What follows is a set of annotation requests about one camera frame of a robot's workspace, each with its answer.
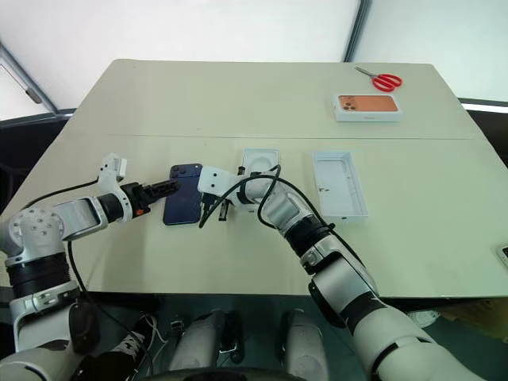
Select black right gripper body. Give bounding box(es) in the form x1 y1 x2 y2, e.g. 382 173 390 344
200 191 233 210

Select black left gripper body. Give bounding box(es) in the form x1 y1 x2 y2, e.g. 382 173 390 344
120 181 155 218

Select dark blue smartphone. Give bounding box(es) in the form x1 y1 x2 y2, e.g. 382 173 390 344
162 162 204 227

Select white box with round recess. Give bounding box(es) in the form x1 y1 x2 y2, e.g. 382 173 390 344
239 148 281 180

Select white long open box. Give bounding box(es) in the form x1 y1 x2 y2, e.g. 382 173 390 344
311 150 371 220

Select white box with orange print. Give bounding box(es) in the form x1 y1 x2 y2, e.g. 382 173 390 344
330 94 405 123

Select black and white sneaker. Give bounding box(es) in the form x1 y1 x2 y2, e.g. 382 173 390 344
103 315 160 376

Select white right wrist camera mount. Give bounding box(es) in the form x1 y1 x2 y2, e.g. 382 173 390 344
196 165 236 196

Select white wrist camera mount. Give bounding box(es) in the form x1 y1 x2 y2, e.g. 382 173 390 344
196 165 236 196
98 152 129 196

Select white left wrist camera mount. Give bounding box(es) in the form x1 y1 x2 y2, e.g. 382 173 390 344
98 152 129 196

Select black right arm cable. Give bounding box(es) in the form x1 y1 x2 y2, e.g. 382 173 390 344
198 164 368 275

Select grey slanted window frame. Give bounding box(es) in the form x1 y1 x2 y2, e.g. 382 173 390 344
0 41 57 112

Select red handled scissors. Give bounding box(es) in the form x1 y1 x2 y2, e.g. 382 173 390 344
354 65 404 93

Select dark grey window post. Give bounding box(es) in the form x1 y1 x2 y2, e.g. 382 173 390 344
343 0 373 63

